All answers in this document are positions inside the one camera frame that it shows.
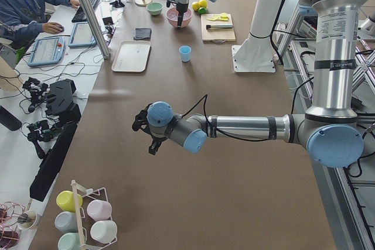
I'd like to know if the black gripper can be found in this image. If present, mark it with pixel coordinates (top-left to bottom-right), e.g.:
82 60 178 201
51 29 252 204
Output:
176 3 188 29
148 134 165 155

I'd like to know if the pink bowl of ice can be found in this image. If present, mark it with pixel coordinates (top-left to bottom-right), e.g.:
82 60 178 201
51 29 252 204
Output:
166 7 193 28

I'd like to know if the light blue plastic cup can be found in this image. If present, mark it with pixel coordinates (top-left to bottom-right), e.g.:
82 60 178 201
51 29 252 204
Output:
179 45 192 63

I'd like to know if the pink cup in rack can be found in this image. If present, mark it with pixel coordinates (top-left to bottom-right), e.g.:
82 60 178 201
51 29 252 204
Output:
87 200 113 221

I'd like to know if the white cup in rack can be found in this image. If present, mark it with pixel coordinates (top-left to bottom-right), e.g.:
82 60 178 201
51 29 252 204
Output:
90 220 118 244

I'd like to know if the yellow cup in rack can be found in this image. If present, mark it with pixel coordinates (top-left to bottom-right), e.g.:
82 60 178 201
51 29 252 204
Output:
56 190 76 213

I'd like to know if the grey cup in rack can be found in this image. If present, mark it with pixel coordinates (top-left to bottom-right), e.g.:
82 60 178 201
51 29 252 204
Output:
54 211 78 234

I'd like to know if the mint cup in rack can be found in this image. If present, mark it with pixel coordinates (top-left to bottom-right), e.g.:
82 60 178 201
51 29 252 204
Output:
57 232 80 250

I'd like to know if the yellow lemon lower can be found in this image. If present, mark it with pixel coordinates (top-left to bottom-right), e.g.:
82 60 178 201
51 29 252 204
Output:
192 2 200 11

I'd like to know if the yellow lemon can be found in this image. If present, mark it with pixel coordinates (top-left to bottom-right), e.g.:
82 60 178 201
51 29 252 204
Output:
192 2 200 11
198 0 207 8

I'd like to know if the green lime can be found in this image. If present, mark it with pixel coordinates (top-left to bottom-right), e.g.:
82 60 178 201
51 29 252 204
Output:
197 7 207 15

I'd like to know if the yellow lemon upper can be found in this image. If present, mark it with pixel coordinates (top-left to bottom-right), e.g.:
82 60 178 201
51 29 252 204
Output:
198 0 207 8

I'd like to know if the mint green bowl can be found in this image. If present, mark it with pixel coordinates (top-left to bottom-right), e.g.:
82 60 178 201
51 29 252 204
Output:
146 2 163 16

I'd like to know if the steel muddler black tip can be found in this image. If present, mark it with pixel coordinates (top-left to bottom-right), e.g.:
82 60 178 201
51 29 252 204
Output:
206 24 234 32

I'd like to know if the yellow plastic knife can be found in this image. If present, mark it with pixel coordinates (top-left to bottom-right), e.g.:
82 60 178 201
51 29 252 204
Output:
206 15 229 22

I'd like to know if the dark grey cloth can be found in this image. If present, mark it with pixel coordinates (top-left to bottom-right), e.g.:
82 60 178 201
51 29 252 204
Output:
134 28 152 40

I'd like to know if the lemon slice left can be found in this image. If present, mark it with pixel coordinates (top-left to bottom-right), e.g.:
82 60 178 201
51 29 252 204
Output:
220 13 229 19

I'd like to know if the bamboo cutting board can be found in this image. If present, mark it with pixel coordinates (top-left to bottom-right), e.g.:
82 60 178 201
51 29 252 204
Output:
200 12 236 43

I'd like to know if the beige rabbit tray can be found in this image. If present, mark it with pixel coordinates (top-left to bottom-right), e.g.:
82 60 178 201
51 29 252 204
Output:
111 40 151 73

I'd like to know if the blue teach pendant far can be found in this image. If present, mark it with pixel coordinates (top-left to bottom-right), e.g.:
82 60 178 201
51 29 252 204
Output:
68 22 97 49

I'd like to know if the blue teach pendant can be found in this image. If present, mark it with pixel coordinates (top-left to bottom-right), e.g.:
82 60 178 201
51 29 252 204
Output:
68 22 97 49
27 36 65 67

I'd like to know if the black keyboard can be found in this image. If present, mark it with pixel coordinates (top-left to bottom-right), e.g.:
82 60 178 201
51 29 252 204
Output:
71 0 101 23

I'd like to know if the black computer mouse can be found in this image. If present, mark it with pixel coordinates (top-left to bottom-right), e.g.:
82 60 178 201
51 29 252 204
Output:
55 25 64 32

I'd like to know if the blue teach pendant near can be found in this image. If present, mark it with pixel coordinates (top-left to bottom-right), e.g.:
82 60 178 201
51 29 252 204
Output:
27 36 65 67

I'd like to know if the person in blue hoodie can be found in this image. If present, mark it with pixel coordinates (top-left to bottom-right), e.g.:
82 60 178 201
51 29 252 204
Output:
1 0 80 49

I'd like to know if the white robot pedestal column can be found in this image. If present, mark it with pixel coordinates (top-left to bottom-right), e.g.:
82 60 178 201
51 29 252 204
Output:
232 0 283 73

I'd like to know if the white wire cup rack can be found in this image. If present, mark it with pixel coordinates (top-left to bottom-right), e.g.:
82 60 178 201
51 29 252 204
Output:
71 180 118 249

